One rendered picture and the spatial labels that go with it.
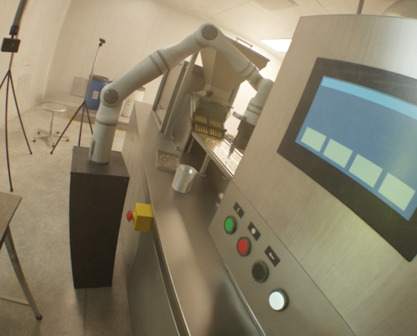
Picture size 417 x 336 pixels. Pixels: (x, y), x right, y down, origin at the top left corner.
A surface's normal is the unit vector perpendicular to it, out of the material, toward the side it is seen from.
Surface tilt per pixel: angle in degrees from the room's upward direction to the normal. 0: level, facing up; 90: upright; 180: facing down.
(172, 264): 0
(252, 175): 90
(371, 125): 90
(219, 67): 118
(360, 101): 90
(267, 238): 90
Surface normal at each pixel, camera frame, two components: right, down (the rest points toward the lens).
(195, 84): 0.34, 0.47
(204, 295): 0.36, -0.87
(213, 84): 0.13, 0.82
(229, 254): -0.87, -0.17
